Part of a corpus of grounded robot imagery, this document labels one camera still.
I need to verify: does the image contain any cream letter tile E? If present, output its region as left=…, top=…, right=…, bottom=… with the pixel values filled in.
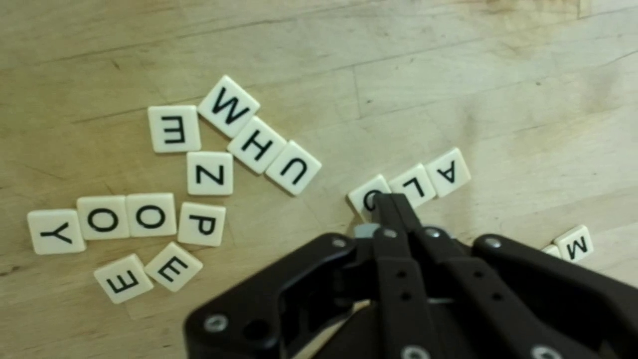
left=144, top=241, right=206, bottom=293
left=146, top=103, right=204, bottom=155
left=92, top=251, right=156, bottom=304

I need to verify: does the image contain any cream letter tile Z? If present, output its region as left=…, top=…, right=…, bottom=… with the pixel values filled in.
left=186, top=149, right=236, bottom=197

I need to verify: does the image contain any cream letter tile U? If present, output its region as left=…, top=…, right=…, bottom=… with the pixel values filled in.
left=264, top=139, right=323, bottom=197

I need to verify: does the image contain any cream letter tile M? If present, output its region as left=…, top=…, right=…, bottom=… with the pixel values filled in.
left=553, top=223, right=597, bottom=263

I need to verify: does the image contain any cream letter tile A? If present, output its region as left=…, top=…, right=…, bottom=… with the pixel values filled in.
left=425, top=145, right=473, bottom=199

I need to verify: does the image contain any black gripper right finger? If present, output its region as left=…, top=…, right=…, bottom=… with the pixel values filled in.
left=395, top=193, right=638, bottom=359

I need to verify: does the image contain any cream letter tile O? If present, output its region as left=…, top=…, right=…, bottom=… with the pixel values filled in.
left=126, top=191, right=180, bottom=239
left=76, top=193, right=132, bottom=241
left=347, top=173, right=393, bottom=221

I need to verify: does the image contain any cream letter tile H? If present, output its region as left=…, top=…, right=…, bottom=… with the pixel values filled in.
left=228, top=115, right=290, bottom=175

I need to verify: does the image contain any cream letter tile P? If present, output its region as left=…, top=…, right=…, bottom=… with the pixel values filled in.
left=176, top=201, right=228, bottom=247

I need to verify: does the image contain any cream letter tile W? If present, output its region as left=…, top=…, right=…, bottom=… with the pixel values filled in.
left=198, top=73, right=262, bottom=139

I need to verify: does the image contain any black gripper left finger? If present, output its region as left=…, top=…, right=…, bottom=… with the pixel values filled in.
left=184, top=191, right=445, bottom=359

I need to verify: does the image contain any cream letter tile L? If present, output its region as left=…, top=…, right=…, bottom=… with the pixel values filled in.
left=389, top=161, right=439, bottom=209

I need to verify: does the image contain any cream letter tile Y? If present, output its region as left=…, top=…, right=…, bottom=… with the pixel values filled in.
left=26, top=207, right=88, bottom=257

